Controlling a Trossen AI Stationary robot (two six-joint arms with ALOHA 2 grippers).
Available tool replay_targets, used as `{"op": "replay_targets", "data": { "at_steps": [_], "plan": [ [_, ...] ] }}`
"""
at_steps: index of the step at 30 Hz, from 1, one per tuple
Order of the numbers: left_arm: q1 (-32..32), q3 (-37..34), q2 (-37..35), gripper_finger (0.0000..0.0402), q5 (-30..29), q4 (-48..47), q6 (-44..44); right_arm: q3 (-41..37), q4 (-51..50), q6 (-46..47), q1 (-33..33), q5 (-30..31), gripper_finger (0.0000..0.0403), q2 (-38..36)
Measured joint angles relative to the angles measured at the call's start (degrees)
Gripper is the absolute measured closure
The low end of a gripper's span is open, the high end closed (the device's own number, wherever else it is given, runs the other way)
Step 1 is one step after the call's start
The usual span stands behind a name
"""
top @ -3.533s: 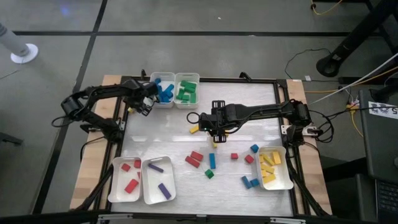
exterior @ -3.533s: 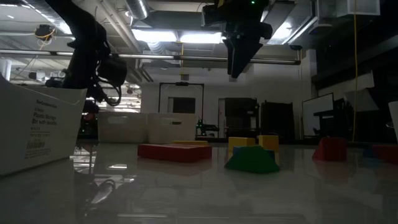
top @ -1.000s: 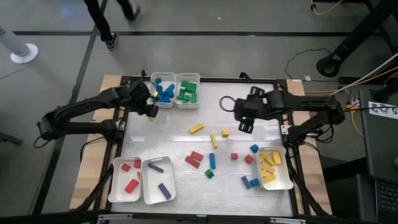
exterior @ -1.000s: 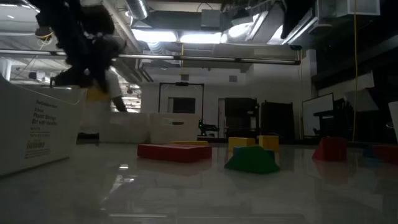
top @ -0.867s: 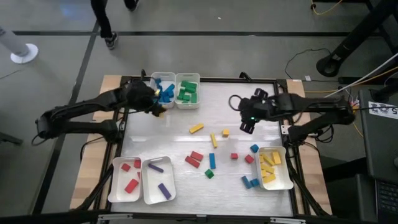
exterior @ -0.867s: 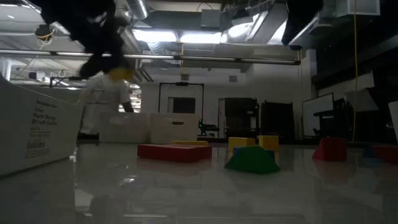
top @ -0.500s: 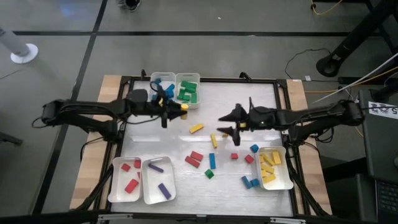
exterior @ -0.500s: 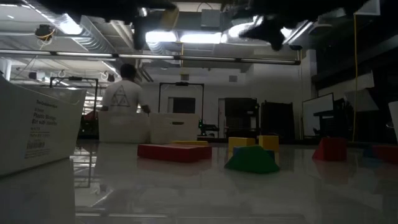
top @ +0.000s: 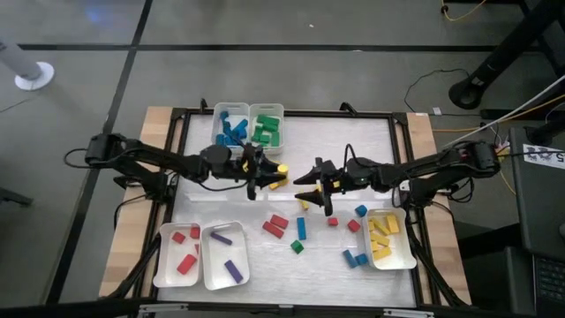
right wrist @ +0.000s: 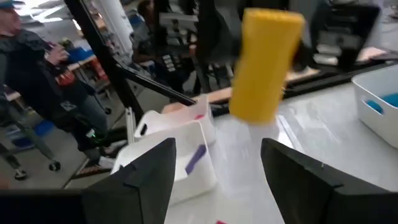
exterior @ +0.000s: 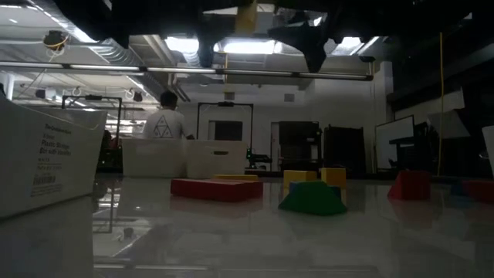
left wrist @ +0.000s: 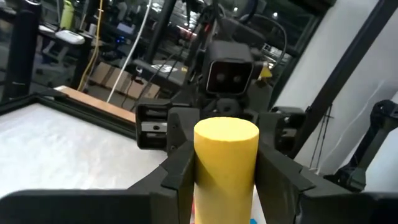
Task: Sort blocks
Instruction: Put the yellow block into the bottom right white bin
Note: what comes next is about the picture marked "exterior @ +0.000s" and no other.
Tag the person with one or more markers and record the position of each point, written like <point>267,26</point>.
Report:
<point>166,119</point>

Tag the black tall cabinet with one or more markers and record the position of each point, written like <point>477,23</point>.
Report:
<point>344,148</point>

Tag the whiteboard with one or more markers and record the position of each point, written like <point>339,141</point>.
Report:
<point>393,135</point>

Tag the red bar block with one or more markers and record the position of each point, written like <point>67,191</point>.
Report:
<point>216,190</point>

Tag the green block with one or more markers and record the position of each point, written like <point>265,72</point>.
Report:
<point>312,199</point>

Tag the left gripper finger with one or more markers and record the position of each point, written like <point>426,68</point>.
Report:
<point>206,50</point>

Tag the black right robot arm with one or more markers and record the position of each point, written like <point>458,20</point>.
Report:
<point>405,15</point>

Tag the ceiling light panel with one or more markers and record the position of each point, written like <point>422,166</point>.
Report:
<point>247,47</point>
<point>181,44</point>

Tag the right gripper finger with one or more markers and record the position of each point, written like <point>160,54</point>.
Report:
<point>315,56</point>

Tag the horizontal ceiling pipe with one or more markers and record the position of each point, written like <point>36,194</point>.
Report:
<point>96,67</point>

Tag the square wall vent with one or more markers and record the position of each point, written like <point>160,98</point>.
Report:
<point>289,97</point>

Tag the white plastic bin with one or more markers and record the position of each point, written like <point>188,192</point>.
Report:
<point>216,164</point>
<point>38,154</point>
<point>154,158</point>

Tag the silver ventilation duct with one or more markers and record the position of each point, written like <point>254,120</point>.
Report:
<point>116,54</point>

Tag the yellow bar block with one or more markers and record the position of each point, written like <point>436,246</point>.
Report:
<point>235,177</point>

